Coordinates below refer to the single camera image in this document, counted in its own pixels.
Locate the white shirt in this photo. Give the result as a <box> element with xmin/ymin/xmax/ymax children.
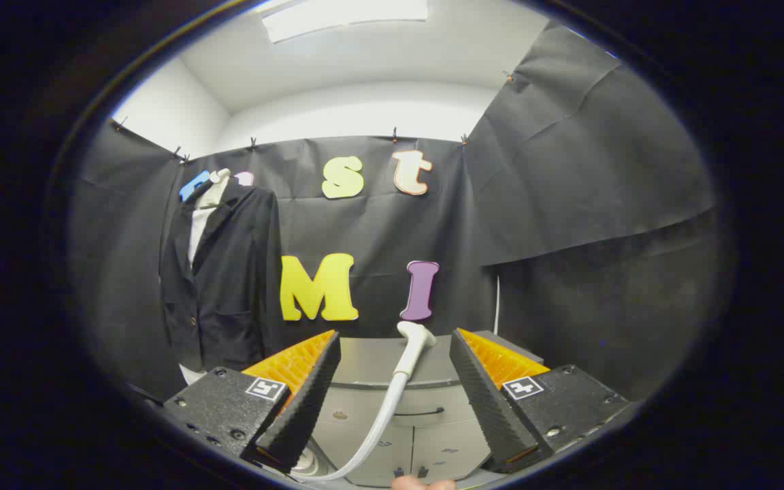
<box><xmin>180</xmin><ymin>206</ymin><xmax>218</xmax><ymax>386</ymax></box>

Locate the ceiling light panel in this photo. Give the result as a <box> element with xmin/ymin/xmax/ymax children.
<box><xmin>261</xmin><ymin>0</ymin><xmax>429</xmax><ymax>44</ymax></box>

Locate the black suit jacket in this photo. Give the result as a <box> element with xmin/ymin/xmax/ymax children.
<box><xmin>159</xmin><ymin>178</ymin><xmax>284</xmax><ymax>374</ymax></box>

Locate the grey cabinet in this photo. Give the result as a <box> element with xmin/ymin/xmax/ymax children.
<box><xmin>310</xmin><ymin>331</ymin><xmax>546</xmax><ymax>488</ymax></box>

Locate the white garment steamer head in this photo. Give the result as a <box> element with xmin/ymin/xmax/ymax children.
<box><xmin>392</xmin><ymin>321</ymin><xmax>437</xmax><ymax>379</ymax></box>

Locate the row of black clips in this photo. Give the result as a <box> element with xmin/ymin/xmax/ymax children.
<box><xmin>113</xmin><ymin>70</ymin><xmax>514</xmax><ymax>166</ymax></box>

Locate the round silver steamer base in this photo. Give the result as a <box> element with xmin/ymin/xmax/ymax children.
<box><xmin>291</xmin><ymin>441</ymin><xmax>329</xmax><ymax>478</ymax></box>

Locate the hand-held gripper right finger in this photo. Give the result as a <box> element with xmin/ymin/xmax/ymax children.
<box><xmin>450</xmin><ymin>328</ymin><xmax>631</xmax><ymax>474</ymax></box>

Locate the black backdrop cloth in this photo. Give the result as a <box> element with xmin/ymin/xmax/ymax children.
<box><xmin>69</xmin><ymin>20</ymin><xmax>719</xmax><ymax>402</ymax></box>

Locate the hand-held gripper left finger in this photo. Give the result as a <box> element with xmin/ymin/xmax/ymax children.
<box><xmin>163</xmin><ymin>330</ymin><xmax>342</xmax><ymax>474</ymax></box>

